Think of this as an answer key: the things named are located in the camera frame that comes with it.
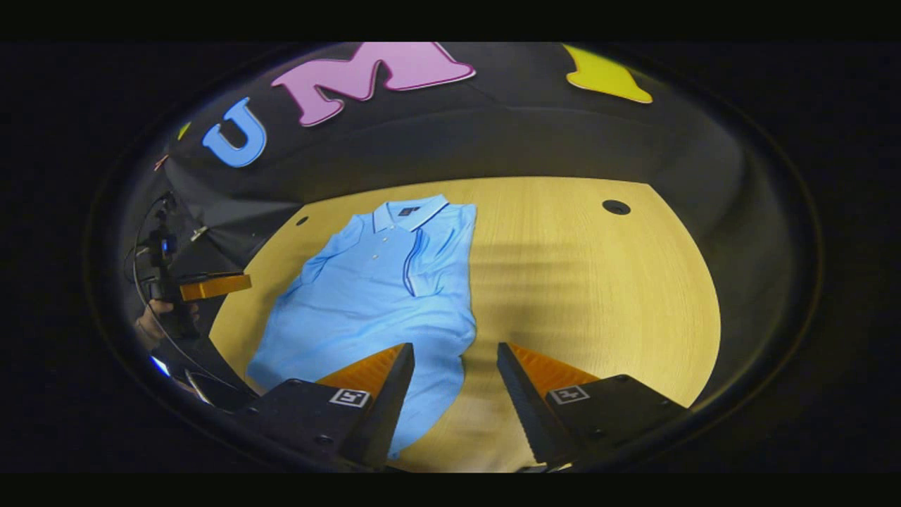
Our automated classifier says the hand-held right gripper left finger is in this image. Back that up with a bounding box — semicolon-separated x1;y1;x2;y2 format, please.
236;342;416;471

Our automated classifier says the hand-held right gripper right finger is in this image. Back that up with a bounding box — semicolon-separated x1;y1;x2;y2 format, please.
496;342;694;471

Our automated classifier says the light blue polo T-shirt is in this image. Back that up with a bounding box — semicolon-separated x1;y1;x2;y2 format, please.
246;194;479;458

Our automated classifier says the black backdrop cloth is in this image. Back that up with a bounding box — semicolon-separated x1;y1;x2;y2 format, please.
120;42;782;409

